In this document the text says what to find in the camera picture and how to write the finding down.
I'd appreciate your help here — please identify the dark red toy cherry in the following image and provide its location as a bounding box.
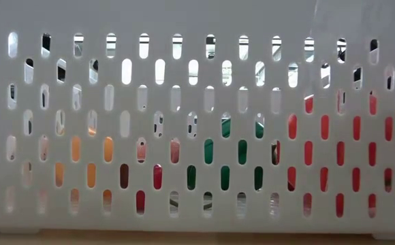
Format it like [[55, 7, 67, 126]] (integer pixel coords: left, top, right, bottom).
[[119, 163, 146, 216]]

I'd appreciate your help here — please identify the green toy pepper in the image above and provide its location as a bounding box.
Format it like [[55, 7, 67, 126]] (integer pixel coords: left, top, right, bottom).
[[186, 114, 265, 192]]

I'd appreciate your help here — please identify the orange sliced toy vegetable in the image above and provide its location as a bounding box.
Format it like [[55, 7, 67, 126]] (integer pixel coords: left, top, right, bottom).
[[54, 117, 114, 207]]

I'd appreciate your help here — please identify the white perforated plastic basket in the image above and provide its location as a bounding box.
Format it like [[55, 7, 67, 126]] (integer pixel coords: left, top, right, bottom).
[[0, 0, 395, 241]]

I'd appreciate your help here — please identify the large red toy tomato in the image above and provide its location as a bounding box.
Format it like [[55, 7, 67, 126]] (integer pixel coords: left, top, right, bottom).
[[287, 94, 395, 218]]

